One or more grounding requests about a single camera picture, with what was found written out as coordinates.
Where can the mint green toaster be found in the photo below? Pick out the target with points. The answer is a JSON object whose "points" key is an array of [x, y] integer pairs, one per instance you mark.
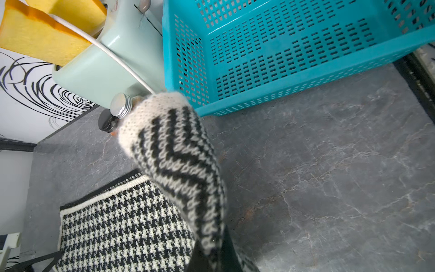
{"points": [[127, 58]]}

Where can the teal plastic basket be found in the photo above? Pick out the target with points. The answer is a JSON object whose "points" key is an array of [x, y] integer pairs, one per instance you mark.
{"points": [[225, 56]]}

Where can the rear yellow toast slice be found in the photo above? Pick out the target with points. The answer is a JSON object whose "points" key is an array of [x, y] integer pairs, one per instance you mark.
{"points": [[88, 15]]}

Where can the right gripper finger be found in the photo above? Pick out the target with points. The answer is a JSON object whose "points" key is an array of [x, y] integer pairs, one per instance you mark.
{"points": [[228, 262]]}

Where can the dark lid spice jar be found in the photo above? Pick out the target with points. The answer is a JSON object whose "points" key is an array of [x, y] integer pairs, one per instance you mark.
{"points": [[107, 122]]}

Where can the yellow toast slice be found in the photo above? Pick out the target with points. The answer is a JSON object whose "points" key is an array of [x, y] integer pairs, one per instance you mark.
{"points": [[33, 33], [88, 15]]}

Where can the black white knitted scarf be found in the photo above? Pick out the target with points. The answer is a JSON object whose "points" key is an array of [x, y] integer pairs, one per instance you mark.
{"points": [[150, 219]]}

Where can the silver lid spice jar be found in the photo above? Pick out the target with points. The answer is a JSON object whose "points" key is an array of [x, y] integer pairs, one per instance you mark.
{"points": [[123, 104]]}

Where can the front yellow toast slice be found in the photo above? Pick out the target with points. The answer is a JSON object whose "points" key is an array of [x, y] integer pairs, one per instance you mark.
{"points": [[33, 33]]}

